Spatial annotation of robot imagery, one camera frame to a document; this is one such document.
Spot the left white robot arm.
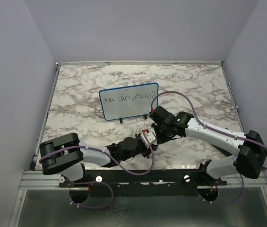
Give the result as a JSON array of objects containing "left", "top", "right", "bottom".
[{"left": 39, "top": 130, "right": 157, "bottom": 187}]

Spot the blue framed whiteboard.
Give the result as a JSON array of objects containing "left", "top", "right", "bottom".
[{"left": 99, "top": 82, "right": 159, "bottom": 121}]

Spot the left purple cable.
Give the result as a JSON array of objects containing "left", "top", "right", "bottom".
[{"left": 38, "top": 139, "right": 155, "bottom": 177}]

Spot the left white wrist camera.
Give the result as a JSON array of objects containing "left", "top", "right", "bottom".
[{"left": 140, "top": 130, "right": 157, "bottom": 148}]

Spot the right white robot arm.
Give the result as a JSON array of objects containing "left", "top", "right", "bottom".
[{"left": 149, "top": 106, "right": 267, "bottom": 185}]

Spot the purple cable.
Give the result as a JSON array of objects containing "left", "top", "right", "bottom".
[
  {"left": 150, "top": 91, "right": 267, "bottom": 205},
  {"left": 38, "top": 139, "right": 155, "bottom": 177}
]

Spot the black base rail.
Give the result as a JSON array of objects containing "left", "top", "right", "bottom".
[{"left": 60, "top": 167, "right": 228, "bottom": 198}]

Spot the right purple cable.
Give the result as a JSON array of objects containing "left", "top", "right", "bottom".
[{"left": 150, "top": 91, "right": 267, "bottom": 205}]

